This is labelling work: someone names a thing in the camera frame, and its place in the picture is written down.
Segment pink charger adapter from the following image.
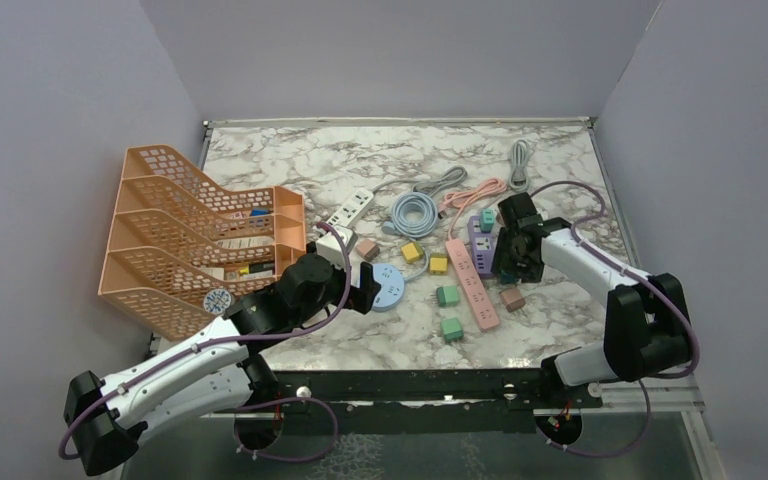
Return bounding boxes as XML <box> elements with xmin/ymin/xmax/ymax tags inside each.
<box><xmin>499</xmin><ymin>288</ymin><xmax>526</xmax><ymax>312</ymax></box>

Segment teal charger adapter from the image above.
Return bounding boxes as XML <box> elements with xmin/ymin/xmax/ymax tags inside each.
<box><xmin>479</xmin><ymin>208</ymin><xmax>496</xmax><ymax>234</ymax></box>

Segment green charger adapter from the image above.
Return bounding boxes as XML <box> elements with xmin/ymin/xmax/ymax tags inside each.
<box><xmin>440</xmin><ymin>317</ymin><xmax>464</xmax><ymax>343</ymax></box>

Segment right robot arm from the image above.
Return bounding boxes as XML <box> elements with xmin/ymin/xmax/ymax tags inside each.
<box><xmin>491</xmin><ymin>192</ymin><xmax>700</xmax><ymax>407</ymax></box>

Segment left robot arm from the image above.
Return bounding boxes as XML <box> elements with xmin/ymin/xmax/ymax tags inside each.
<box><xmin>57</xmin><ymin>223</ymin><xmax>381</xmax><ymax>476</ymax></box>

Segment blue round power socket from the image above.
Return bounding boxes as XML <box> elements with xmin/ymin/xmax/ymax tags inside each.
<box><xmin>372</xmin><ymin>263</ymin><xmax>405</xmax><ymax>312</ymax></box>

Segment purple power strip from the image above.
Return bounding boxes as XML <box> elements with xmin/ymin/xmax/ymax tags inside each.
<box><xmin>468</xmin><ymin>215</ymin><xmax>495</xmax><ymax>279</ymax></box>

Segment brown pink small charger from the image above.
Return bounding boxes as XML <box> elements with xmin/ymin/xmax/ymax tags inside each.
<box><xmin>355</xmin><ymin>239</ymin><xmax>380</xmax><ymax>262</ymax></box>

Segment pink power strip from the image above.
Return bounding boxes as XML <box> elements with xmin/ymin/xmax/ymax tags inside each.
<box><xmin>444</xmin><ymin>239</ymin><xmax>500</xmax><ymax>331</ymax></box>

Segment yellow olive charger left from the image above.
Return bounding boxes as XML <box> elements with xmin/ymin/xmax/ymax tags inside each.
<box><xmin>400</xmin><ymin>241</ymin><xmax>425</xmax><ymax>264</ymax></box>

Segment yellow olive charger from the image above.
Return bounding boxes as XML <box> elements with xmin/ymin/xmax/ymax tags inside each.
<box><xmin>428</xmin><ymin>253</ymin><xmax>449</xmax><ymax>275</ymax></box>
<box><xmin>400</xmin><ymin>241</ymin><xmax>425</xmax><ymax>264</ymax></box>

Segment white power strip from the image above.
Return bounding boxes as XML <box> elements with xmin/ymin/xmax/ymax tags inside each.
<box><xmin>326</xmin><ymin>188</ymin><xmax>374</xmax><ymax>229</ymax></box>

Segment yellow olive charger right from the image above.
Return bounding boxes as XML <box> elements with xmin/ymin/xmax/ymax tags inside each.
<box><xmin>428</xmin><ymin>253</ymin><xmax>449</xmax><ymax>275</ymax></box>

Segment green charger near strip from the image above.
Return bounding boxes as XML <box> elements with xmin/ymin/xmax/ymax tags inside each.
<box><xmin>435</xmin><ymin>285</ymin><xmax>461</xmax><ymax>308</ymax></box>

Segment orange plastic file organizer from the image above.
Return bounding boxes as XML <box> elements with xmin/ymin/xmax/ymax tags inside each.
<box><xmin>98</xmin><ymin>144</ymin><xmax>307</xmax><ymax>340</ymax></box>

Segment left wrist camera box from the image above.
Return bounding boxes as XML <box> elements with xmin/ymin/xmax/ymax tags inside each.
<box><xmin>315</xmin><ymin>225</ymin><xmax>357</xmax><ymax>269</ymax></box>

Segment grey cable bundle far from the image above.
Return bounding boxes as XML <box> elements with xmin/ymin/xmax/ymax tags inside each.
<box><xmin>507</xmin><ymin>138</ymin><xmax>535</xmax><ymax>193</ymax></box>

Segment light blue coiled cable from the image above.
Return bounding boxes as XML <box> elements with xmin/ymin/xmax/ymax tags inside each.
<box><xmin>382</xmin><ymin>191</ymin><xmax>441</xmax><ymax>240</ymax></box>

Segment pink coiled cable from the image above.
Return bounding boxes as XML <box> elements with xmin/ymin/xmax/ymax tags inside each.
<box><xmin>438</xmin><ymin>177</ymin><xmax>510</xmax><ymax>241</ymax></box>

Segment grey coiled cable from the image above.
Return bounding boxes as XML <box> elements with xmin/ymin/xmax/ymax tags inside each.
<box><xmin>370</xmin><ymin>165</ymin><xmax>470</xmax><ymax>199</ymax></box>

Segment black metal base rail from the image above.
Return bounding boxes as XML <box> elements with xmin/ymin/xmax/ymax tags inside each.
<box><xmin>241</xmin><ymin>368</ymin><xmax>603</xmax><ymax>435</ymax></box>

